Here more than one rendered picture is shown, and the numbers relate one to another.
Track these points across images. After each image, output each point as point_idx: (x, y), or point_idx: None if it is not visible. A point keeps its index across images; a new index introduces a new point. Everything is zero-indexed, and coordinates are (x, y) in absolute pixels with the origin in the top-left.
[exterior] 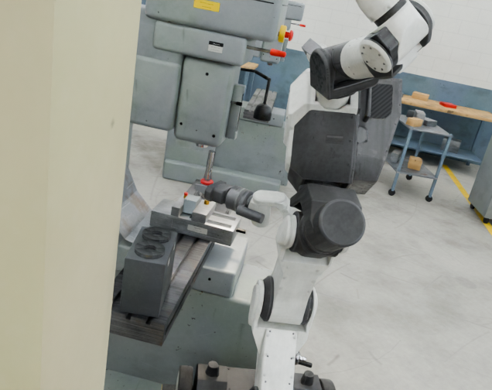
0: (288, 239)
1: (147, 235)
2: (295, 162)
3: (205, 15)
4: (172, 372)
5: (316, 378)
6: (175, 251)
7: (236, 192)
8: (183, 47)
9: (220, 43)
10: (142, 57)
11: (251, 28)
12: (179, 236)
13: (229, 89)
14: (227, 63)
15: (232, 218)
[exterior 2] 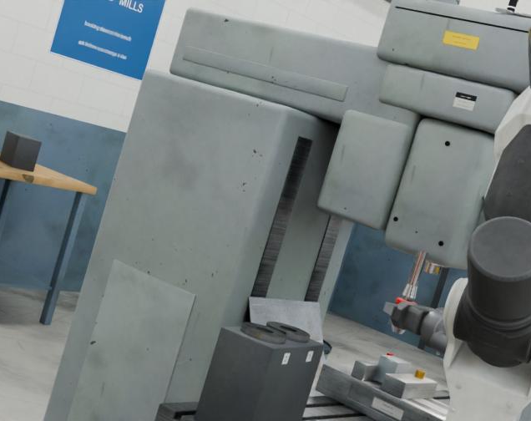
0: (448, 306)
1: (271, 325)
2: (489, 199)
3: (456, 55)
4: None
5: None
6: (332, 419)
7: (442, 314)
8: (418, 100)
9: (472, 96)
10: (360, 114)
11: (519, 73)
12: (354, 413)
13: (478, 170)
14: (478, 128)
15: None
